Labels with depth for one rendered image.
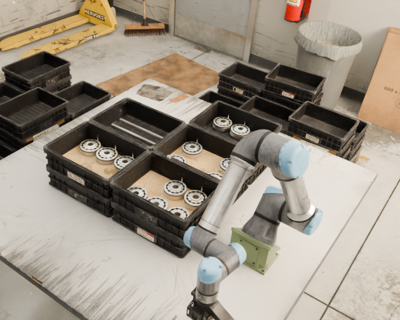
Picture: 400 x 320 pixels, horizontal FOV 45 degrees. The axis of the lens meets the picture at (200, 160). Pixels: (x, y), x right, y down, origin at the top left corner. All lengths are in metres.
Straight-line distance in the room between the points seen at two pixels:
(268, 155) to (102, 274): 0.86
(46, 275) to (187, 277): 0.56
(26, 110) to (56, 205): 1.23
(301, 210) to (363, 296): 1.32
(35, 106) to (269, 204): 1.99
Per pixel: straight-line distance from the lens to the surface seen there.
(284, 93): 3.71
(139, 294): 1.96
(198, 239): 1.66
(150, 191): 2.18
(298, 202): 1.81
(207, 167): 2.33
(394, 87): 4.59
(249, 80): 4.13
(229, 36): 5.35
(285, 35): 5.06
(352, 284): 3.12
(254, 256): 2.03
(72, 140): 2.43
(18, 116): 3.39
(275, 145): 1.59
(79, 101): 3.71
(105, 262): 2.07
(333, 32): 4.75
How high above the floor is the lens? 2.27
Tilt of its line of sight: 37 degrees down
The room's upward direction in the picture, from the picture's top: 6 degrees clockwise
